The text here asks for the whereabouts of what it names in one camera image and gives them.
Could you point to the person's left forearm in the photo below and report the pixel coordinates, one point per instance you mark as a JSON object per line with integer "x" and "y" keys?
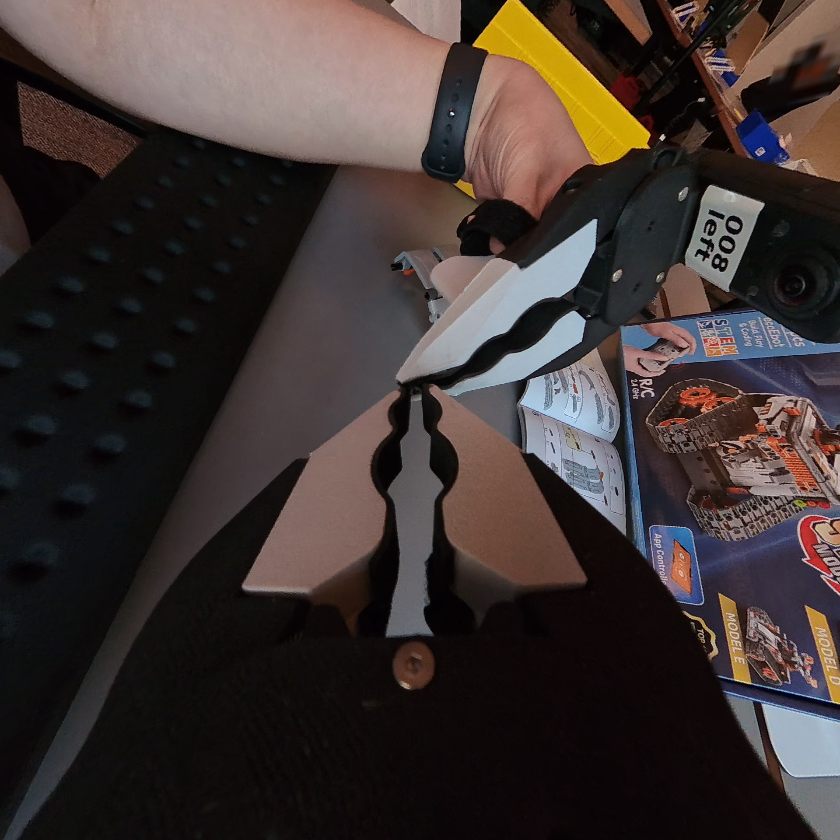
{"x": 229, "y": 79}

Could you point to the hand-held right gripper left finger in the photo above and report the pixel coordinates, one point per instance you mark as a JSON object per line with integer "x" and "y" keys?
{"x": 315, "y": 525}

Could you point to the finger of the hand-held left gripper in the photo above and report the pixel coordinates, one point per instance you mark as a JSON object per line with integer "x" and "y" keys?
{"x": 531, "y": 364}
{"x": 525, "y": 282}

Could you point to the grey desk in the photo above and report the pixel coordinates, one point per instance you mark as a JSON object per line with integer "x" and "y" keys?
{"x": 295, "y": 394}

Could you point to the person's left hand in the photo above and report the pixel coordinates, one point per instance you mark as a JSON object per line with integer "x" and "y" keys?
{"x": 518, "y": 144}

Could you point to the black wristband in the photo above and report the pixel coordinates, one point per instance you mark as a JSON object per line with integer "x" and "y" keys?
{"x": 453, "y": 111}

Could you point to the grey brick assembly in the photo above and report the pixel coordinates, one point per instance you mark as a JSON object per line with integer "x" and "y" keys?
{"x": 423, "y": 257}

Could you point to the instruction booklet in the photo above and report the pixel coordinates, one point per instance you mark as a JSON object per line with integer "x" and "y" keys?
{"x": 577, "y": 459}

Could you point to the blue storage bin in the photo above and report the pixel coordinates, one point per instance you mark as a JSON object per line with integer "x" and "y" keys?
{"x": 761, "y": 134}

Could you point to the blue toy box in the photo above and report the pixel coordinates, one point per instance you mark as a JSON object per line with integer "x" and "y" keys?
{"x": 722, "y": 577}

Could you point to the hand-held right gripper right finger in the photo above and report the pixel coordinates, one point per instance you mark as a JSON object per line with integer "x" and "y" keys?
{"x": 512, "y": 525}

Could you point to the white rounded object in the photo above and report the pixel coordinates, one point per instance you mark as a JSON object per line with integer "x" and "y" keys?
{"x": 807, "y": 741}

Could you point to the yellow plastic bin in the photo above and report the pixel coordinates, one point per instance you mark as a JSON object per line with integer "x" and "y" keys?
{"x": 571, "y": 79}

